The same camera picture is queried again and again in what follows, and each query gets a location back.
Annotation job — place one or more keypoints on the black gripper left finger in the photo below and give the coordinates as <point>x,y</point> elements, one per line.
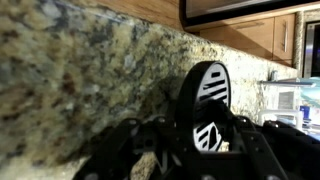
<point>140,133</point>

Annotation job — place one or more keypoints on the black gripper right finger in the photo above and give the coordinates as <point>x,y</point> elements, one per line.
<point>246,140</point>

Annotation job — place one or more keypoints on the round black cup holder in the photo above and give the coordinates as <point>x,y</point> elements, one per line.
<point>216,80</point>

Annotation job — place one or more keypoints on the stainless steel appliance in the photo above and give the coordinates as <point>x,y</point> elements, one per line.
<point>311,50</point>

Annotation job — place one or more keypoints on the black built-in microwave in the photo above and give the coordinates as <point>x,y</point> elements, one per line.
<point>200,21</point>

